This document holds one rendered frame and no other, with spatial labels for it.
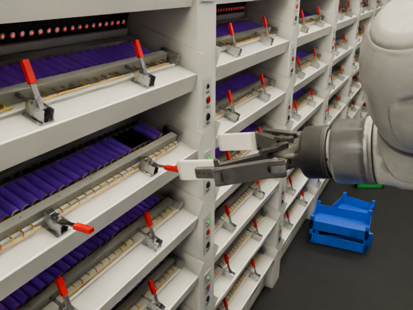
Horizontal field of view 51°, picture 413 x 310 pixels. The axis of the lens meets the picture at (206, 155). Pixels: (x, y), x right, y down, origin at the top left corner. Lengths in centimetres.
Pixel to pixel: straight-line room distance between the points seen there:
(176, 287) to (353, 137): 77
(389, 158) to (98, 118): 47
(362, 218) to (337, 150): 201
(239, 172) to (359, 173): 15
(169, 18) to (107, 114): 35
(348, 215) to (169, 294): 158
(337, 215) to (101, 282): 185
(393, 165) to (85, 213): 52
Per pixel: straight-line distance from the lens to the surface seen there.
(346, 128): 58
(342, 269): 231
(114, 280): 94
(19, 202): 78
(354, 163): 57
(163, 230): 108
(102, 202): 83
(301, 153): 59
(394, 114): 43
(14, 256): 72
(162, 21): 105
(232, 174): 58
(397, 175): 56
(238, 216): 152
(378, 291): 222
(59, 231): 75
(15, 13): 64
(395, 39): 39
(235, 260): 163
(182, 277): 124
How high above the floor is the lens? 132
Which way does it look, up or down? 22 degrees down
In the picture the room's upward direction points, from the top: straight up
